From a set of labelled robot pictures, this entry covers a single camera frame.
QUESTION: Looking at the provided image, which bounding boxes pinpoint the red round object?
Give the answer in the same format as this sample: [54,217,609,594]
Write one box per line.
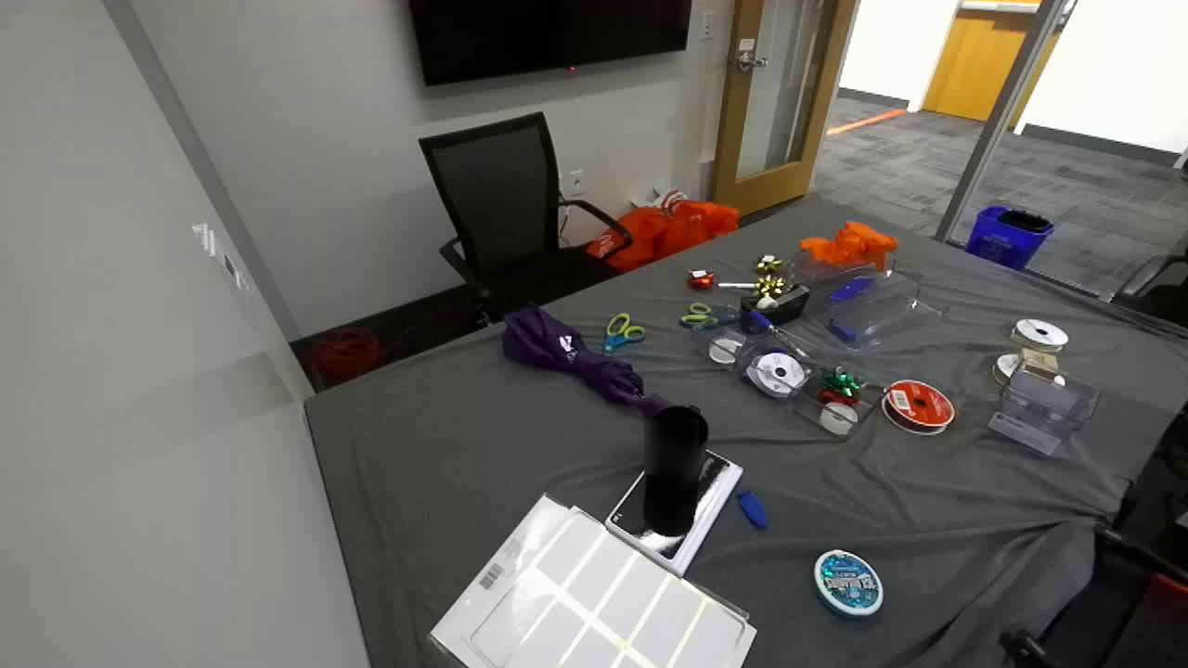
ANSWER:
[686,265,716,293]

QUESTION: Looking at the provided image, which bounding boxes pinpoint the blue pen on tray edge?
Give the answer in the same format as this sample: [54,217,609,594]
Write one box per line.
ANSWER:
[829,319,861,345]

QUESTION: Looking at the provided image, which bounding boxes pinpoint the red object on floor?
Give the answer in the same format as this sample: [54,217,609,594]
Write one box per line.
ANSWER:
[310,326,385,387]

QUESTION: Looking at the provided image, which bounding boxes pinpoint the blue green scissors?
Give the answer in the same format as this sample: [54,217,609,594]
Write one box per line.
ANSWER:
[601,310,644,351]

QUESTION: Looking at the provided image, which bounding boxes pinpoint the purple folded umbrella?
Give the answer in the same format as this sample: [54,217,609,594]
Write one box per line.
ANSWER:
[500,306,664,415]

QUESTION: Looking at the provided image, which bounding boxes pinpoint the orange bag on floor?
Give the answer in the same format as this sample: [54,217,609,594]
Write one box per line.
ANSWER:
[583,199,743,269]

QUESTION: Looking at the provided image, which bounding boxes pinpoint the black office chair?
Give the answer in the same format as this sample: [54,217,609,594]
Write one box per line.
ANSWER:
[419,111,630,322]

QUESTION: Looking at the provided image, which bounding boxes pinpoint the black cylindrical cup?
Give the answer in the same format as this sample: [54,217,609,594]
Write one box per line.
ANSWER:
[644,404,709,533]

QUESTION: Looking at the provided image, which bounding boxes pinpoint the white framed tablet box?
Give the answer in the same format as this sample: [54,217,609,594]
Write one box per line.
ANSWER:
[604,453,743,575]

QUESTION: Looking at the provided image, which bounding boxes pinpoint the black tape dispenser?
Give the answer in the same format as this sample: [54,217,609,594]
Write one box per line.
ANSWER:
[738,286,808,330]

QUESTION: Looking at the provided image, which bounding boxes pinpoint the blue marker cap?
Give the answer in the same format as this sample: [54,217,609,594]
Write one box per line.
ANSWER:
[735,491,768,529]

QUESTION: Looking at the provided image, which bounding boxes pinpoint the clear box with bows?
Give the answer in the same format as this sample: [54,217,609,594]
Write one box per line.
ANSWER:
[706,330,876,436]

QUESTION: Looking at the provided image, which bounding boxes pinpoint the white label sheets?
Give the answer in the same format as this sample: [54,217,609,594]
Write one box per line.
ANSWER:
[432,498,758,668]

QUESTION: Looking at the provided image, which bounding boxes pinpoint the orange cloth on table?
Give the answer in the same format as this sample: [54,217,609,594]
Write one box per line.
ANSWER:
[802,217,899,269]

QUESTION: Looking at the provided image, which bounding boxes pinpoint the large clear plastic tray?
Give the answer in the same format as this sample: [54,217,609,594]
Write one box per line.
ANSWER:
[813,273,941,347]

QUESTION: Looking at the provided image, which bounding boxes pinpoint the grey table cloth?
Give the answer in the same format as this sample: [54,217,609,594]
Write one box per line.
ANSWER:
[308,199,1188,668]

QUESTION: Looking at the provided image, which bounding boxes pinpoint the wooden glass door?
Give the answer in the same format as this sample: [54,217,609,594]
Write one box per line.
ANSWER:
[714,0,859,215]

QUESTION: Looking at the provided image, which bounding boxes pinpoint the blue round tin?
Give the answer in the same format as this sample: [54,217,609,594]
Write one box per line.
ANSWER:
[813,547,887,620]

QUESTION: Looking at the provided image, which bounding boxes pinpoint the blue recycling bin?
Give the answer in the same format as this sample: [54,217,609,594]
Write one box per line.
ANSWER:
[966,207,1053,265]

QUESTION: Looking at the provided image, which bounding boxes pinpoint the white tape roll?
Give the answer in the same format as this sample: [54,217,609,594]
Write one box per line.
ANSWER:
[1008,314,1069,351]

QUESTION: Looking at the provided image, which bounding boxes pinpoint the small clear plastic holder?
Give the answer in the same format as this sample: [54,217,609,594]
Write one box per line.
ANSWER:
[988,369,1100,456]

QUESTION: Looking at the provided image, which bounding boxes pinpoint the wall television screen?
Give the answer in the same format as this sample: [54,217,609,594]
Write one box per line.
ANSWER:
[408,0,691,85]

